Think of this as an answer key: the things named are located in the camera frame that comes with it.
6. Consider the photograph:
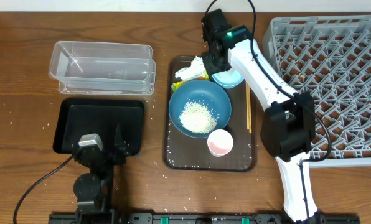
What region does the wooden chopstick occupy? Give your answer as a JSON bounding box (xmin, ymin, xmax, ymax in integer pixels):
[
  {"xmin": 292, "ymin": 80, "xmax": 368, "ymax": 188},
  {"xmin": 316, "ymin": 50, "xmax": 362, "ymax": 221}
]
[
  {"xmin": 245, "ymin": 81, "xmax": 251, "ymax": 133},
  {"xmin": 246, "ymin": 84, "xmax": 252, "ymax": 133}
]

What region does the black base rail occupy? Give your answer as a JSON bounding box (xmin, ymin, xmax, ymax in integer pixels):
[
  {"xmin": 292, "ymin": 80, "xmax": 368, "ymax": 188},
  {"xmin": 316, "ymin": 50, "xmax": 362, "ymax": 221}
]
[{"xmin": 47, "ymin": 211, "xmax": 361, "ymax": 224}]

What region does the pile of white rice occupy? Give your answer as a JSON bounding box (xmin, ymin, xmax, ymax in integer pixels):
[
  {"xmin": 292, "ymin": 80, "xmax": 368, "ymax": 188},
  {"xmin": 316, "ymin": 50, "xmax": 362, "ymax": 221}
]
[{"xmin": 179, "ymin": 101, "xmax": 217, "ymax": 134}]

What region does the grey dishwasher rack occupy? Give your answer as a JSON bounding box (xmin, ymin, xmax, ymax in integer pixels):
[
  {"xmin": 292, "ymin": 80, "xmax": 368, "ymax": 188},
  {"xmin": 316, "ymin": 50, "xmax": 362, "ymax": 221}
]
[{"xmin": 263, "ymin": 15, "xmax": 371, "ymax": 167}]

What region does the dark blue bowl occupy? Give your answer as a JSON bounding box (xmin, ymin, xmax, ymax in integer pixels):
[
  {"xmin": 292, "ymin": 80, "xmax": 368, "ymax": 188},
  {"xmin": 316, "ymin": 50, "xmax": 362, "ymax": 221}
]
[{"xmin": 168, "ymin": 80, "xmax": 232, "ymax": 138}]

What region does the black plastic bin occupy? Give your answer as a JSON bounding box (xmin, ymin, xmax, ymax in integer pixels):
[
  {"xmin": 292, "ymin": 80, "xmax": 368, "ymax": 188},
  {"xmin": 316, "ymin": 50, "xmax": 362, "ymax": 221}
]
[{"xmin": 52, "ymin": 98, "xmax": 144, "ymax": 156}]

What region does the pink cup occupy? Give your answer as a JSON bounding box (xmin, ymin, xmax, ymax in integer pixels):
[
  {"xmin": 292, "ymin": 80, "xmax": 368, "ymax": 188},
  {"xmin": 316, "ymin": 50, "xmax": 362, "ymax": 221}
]
[{"xmin": 207, "ymin": 129, "xmax": 234, "ymax": 157}]

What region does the light blue small bowl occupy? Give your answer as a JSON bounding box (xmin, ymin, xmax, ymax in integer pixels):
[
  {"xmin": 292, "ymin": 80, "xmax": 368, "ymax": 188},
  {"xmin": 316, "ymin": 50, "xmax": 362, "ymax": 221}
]
[{"xmin": 212, "ymin": 68, "xmax": 244, "ymax": 89}]

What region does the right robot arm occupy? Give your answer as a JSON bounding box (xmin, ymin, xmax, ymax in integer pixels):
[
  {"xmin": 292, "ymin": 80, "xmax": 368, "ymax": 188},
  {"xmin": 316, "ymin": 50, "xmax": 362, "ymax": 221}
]
[{"xmin": 202, "ymin": 22, "xmax": 317, "ymax": 223}]

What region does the clear plastic bin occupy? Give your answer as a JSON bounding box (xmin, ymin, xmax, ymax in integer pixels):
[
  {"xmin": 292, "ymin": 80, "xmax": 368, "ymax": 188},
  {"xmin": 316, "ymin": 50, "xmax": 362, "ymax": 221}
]
[{"xmin": 49, "ymin": 41, "xmax": 156, "ymax": 95}]

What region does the yellow green wrapper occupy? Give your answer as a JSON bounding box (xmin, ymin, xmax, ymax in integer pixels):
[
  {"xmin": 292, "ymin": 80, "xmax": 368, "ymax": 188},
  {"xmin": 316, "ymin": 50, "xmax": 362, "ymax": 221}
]
[{"xmin": 171, "ymin": 72, "xmax": 210, "ymax": 92}]

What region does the dark brown serving tray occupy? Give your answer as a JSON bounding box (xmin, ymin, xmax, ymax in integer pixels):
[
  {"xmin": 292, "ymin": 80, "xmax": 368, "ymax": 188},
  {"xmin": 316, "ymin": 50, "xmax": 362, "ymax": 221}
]
[{"xmin": 162, "ymin": 56, "xmax": 259, "ymax": 172}]

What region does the crumpled white tissue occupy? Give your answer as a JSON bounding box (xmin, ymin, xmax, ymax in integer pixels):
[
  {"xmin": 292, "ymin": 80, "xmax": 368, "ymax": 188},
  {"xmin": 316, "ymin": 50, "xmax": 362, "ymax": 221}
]
[{"xmin": 175, "ymin": 56, "xmax": 205, "ymax": 80}]

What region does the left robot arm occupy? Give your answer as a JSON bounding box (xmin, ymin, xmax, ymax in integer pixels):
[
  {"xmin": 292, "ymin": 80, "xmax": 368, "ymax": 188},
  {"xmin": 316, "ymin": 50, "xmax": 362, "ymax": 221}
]
[{"xmin": 72, "ymin": 125, "xmax": 128, "ymax": 214}]

